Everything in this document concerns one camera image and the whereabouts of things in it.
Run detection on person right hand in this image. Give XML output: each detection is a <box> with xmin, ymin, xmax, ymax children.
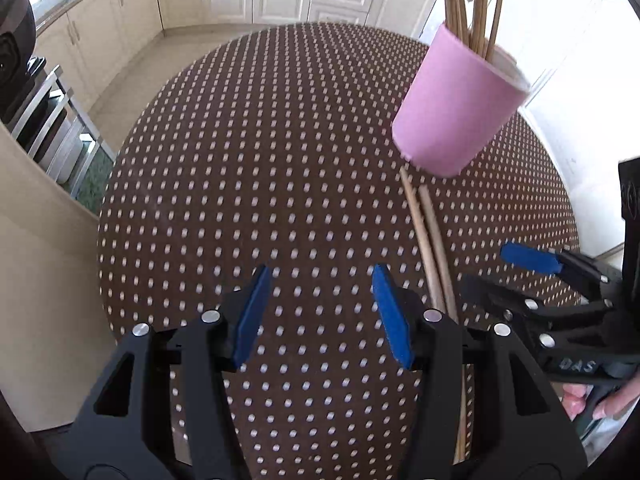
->
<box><xmin>562</xmin><ymin>374</ymin><xmax>640</xmax><ymax>420</ymax></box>

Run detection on brown polka dot tablecloth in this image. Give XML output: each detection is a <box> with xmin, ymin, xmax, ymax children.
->
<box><xmin>98</xmin><ymin>23</ymin><xmax>579</xmax><ymax>479</ymax></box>

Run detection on white door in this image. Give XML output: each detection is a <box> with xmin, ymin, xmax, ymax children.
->
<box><xmin>497</xmin><ymin>0</ymin><xmax>639</xmax><ymax>256</ymax></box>

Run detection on pink cylindrical utensil holder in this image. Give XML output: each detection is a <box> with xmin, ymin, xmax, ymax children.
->
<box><xmin>392</xmin><ymin>25</ymin><xmax>529</xmax><ymax>178</ymax></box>

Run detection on metal storage rack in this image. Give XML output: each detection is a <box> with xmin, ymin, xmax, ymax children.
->
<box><xmin>1</xmin><ymin>56</ymin><xmax>115</xmax><ymax>214</ymax></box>

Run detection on cream lower kitchen cabinets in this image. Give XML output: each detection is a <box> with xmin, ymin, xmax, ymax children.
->
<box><xmin>36</xmin><ymin>0</ymin><xmax>436</xmax><ymax>108</ymax></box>

